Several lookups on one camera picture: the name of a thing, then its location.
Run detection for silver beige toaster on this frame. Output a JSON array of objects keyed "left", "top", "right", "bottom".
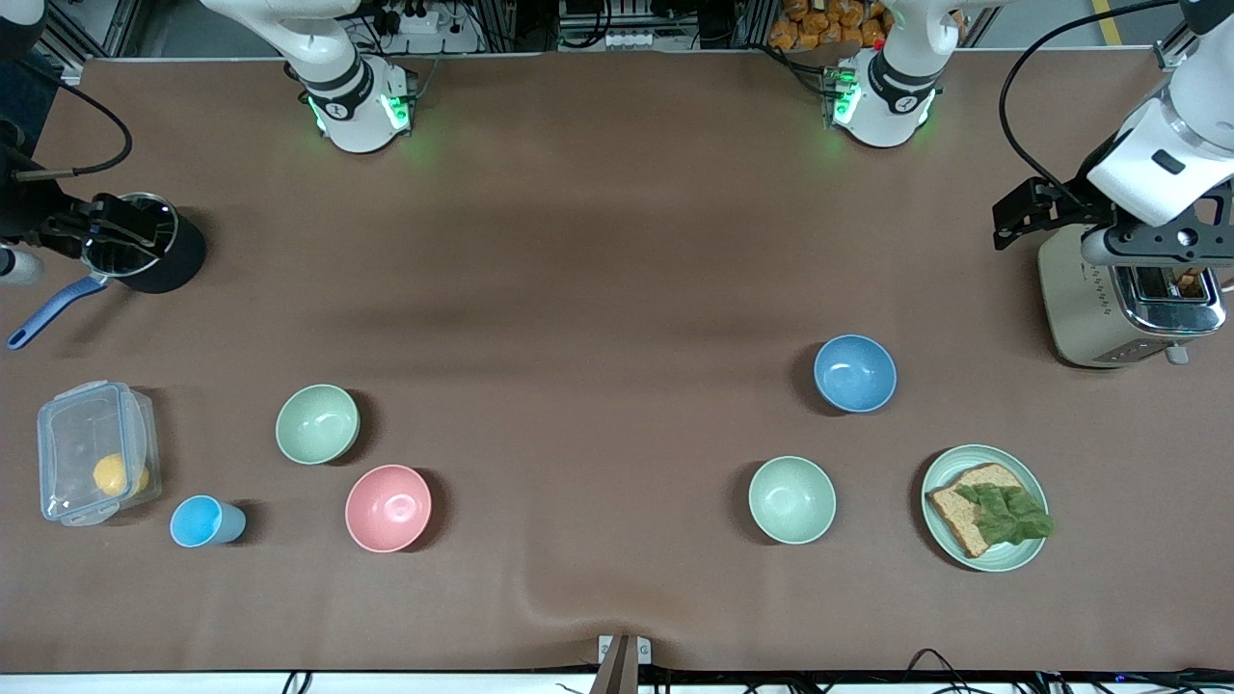
[{"left": 1038, "top": 224, "right": 1228, "bottom": 369}]

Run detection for brown table mat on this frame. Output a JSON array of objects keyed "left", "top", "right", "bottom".
[{"left": 0, "top": 50, "right": 1234, "bottom": 674}]

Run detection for brown bread slice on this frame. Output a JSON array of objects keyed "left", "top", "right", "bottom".
[{"left": 925, "top": 463, "right": 1037, "bottom": 560}]

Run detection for blue plastic cup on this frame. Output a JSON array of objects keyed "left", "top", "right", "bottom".
[{"left": 170, "top": 494, "right": 247, "bottom": 548}]

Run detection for light green bowl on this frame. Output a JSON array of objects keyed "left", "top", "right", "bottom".
[
  {"left": 275, "top": 384, "right": 361, "bottom": 466},
  {"left": 748, "top": 456, "right": 838, "bottom": 546}
]

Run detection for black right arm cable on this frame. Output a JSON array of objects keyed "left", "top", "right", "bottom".
[{"left": 13, "top": 85, "right": 134, "bottom": 182}]

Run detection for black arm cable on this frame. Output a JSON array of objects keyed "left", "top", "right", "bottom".
[
  {"left": 999, "top": 0, "right": 1183, "bottom": 208},
  {"left": 13, "top": 85, "right": 134, "bottom": 182}
]

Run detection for clear plastic lidded container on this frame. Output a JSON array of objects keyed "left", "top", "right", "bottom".
[{"left": 37, "top": 381, "right": 163, "bottom": 528}]

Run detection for orange snack packets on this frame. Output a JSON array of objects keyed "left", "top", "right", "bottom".
[{"left": 769, "top": 0, "right": 890, "bottom": 51}]

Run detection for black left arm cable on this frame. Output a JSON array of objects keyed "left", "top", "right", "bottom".
[{"left": 999, "top": 0, "right": 1183, "bottom": 208}]

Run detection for white power strip with plugs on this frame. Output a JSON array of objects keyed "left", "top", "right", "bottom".
[{"left": 376, "top": 3, "right": 443, "bottom": 37}]

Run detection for brown wedge piece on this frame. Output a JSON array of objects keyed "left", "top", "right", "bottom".
[{"left": 589, "top": 636, "right": 633, "bottom": 694}]

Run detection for blue bowl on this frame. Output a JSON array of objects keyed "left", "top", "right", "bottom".
[{"left": 813, "top": 334, "right": 898, "bottom": 414}]

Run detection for black pot with blue handle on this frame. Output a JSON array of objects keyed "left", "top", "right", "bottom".
[{"left": 8, "top": 193, "right": 208, "bottom": 350}]

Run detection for metal table edge bracket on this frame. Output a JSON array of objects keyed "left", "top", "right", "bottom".
[{"left": 597, "top": 634, "right": 653, "bottom": 668}]

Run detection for pink bowl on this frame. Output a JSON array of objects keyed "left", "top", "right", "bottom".
[{"left": 345, "top": 465, "right": 433, "bottom": 554}]

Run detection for green lettuce leaf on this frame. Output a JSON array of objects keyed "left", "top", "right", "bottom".
[{"left": 954, "top": 482, "right": 1057, "bottom": 547}]

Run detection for yellow fruit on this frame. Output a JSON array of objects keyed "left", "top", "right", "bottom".
[{"left": 93, "top": 453, "right": 151, "bottom": 499}]

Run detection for light green plate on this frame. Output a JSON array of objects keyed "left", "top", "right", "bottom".
[{"left": 921, "top": 443, "right": 1050, "bottom": 574}]

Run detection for black looped cable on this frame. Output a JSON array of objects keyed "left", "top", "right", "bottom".
[{"left": 904, "top": 647, "right": 975, "bottom": 681}]

